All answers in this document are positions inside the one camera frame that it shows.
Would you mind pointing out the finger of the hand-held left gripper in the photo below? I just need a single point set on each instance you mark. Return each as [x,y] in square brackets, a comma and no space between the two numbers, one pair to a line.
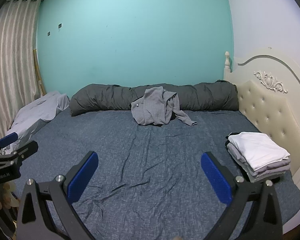
[25,150]
[7,139]

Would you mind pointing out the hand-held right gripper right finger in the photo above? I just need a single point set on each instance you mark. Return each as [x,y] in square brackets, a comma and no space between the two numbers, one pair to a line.
[215,177]

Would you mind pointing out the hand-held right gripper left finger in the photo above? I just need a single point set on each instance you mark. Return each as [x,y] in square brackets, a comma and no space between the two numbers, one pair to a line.
[82,175]

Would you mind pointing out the grey fleece sweatshirt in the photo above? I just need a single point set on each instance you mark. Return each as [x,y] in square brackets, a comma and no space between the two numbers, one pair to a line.
[152,110]

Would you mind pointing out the person's left hand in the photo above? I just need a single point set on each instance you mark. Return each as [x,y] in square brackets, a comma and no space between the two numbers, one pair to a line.
[11,195]

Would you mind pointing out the grey folded garment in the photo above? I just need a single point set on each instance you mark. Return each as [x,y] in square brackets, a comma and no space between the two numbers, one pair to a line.
[237,156]

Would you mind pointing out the light grey pillow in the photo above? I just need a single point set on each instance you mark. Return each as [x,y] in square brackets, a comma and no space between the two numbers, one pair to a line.
[35,115]

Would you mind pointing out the white folded garment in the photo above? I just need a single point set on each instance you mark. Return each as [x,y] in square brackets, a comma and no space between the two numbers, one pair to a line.
[257,147]

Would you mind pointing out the bed with blue sheet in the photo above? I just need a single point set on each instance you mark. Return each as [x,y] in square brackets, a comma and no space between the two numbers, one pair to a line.
[140,160]

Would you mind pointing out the beige striped curtain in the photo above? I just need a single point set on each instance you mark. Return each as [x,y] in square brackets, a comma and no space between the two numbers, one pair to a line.
[12,67]

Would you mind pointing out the dark grey rolled duvet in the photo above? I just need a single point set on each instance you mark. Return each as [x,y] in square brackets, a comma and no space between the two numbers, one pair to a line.
[97,100]

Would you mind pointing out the cream tufted bed headboard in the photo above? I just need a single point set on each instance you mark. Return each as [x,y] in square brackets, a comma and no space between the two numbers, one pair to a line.
[265,110]

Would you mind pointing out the wooden frame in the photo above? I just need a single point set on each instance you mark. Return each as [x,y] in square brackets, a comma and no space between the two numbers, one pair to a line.
[40,80]

